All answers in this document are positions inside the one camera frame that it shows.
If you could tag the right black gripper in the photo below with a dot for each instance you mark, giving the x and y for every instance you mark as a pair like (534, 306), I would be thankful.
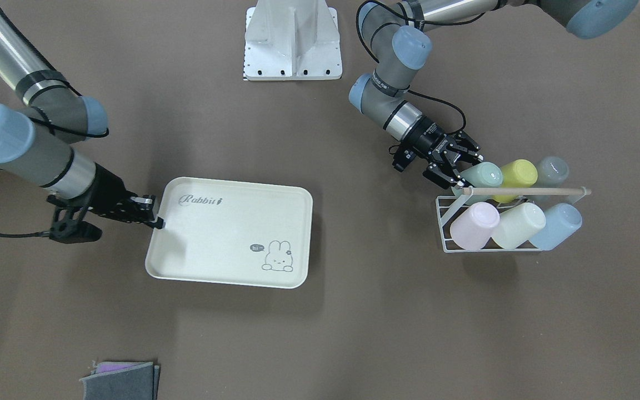
(108, 191)

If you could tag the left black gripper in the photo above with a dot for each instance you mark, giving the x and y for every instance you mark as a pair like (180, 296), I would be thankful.
(430, 138)

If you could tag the green cup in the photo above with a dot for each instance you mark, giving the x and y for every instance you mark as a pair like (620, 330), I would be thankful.
(482, 175)

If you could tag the cream rabbit tray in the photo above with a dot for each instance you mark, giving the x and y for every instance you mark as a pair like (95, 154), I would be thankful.
(229, 232)

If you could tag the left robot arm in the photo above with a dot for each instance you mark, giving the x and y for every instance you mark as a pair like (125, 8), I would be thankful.
(396, 38)

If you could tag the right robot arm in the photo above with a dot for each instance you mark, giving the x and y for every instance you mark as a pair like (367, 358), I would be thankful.
(36, 144)

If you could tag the yellow cup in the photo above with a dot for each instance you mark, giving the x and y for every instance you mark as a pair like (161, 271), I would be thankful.
(518, 174)

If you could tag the pink cup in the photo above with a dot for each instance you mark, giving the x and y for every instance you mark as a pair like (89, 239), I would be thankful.
(473, 228)

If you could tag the cream cup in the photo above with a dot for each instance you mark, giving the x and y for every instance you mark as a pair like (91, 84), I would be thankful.
(518, 224)

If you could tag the grey cup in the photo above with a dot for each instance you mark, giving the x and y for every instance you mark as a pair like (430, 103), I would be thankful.
(552, 172)

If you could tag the blue cup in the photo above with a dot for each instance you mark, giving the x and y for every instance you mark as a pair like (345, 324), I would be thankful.
(562, 220)

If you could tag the grey folded cloth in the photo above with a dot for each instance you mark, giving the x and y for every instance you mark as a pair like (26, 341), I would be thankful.
(122, 380)

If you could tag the white wire cup rack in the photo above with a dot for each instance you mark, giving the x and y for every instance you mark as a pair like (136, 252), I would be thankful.
(450, 208)

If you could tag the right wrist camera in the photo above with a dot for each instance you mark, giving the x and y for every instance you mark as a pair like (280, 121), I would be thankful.
(68, 225)

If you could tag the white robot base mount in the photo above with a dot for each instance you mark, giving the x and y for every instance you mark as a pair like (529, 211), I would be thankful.
(292, 41)

